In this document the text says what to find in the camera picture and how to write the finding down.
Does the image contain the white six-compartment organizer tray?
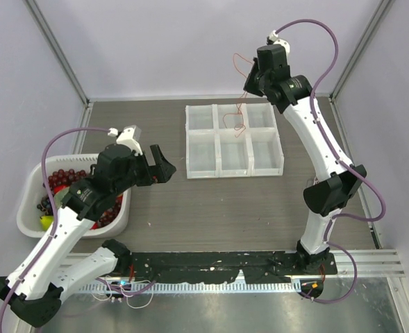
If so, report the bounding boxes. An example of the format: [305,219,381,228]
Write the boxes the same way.
[185,103,284,179]

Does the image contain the yellow pear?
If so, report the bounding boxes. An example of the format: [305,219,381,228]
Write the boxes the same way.
[40,215,54,231]

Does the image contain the orange cable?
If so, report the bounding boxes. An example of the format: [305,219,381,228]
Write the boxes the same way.
[222,52,257,139]

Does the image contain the red apple fruit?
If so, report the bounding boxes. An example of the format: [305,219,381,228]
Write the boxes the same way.
[53,185,69,194]

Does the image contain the dark grape bunch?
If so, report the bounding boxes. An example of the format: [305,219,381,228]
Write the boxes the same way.
[36,196,53,215]

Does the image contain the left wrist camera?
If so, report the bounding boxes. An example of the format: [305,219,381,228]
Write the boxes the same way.
[108,125,142,150]

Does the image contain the white plastic fruit basket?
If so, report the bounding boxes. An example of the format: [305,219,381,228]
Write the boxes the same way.
[17,154,131,239]

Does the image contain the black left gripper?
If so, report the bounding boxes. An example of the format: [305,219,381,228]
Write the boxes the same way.
[113,144,176,195]

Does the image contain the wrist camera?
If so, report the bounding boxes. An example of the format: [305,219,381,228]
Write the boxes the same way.
[108,125,142,150]
[267,31,290,55]

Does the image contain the white slotted cable duct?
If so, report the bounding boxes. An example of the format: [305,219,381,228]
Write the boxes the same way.
[78,280,301,295]

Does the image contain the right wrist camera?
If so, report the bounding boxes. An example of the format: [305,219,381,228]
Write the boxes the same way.
[267,31,290,55]

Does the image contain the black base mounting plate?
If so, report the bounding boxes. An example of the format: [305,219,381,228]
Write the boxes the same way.
[90,250,339,284]

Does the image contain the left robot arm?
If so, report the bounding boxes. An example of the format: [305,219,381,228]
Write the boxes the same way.
[0,144,176,328]

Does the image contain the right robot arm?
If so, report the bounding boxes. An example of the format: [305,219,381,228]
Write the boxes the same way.
[244,44,367,274]

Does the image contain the red grape bunch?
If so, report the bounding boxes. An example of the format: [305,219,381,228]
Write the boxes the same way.
[47,169,90,190]

